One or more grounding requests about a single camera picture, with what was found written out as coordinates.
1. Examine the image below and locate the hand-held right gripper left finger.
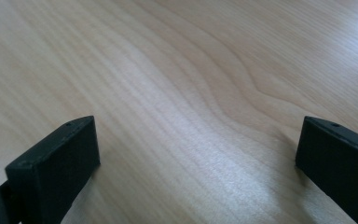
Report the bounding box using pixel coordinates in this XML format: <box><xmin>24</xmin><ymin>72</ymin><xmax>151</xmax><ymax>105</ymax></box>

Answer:
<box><xmin>5</xmin><ymin>115</ymin><xmax>101</xmax><ymax>224</ymax></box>

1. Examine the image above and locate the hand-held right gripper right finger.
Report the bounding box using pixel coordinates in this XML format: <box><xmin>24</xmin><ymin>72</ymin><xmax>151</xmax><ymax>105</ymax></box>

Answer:
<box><xmin>295</xmin><ymin>116</ymin><xmax>358</xmax><ymax>224</ymax></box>

